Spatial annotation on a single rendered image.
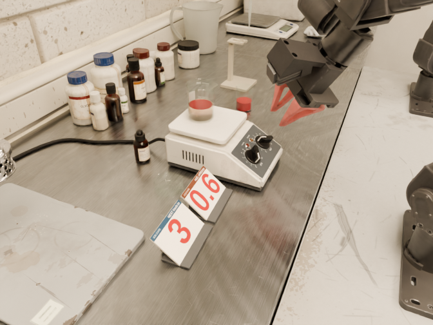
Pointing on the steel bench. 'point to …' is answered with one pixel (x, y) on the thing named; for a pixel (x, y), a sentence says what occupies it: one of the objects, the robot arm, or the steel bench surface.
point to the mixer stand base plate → (55, 257)
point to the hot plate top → (221, 127)
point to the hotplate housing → (215, 158)
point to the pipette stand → (232, 68)
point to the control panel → (266, 155)
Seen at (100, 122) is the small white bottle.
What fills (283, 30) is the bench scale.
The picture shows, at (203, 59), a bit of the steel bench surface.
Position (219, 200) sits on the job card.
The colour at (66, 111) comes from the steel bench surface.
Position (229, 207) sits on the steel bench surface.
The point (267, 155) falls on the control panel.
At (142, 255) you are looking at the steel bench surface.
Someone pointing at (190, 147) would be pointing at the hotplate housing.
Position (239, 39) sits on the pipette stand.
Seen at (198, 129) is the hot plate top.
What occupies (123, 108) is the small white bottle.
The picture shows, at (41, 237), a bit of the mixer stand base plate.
